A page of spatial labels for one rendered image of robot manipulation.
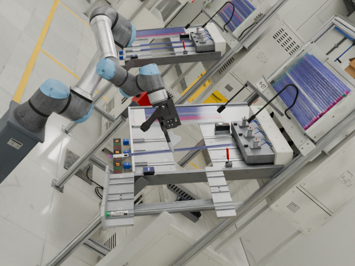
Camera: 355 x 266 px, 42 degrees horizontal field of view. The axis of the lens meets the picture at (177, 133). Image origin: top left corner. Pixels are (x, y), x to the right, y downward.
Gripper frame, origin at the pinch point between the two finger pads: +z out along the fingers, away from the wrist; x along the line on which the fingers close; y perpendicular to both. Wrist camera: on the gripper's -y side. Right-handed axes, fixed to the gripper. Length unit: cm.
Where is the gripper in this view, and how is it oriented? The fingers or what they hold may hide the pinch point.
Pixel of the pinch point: (171, 150)
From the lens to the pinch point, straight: 185.2
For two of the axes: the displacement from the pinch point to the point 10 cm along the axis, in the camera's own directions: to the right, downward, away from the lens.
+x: -0.6, -0.5, 10.0
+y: 9.4, -3.3, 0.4
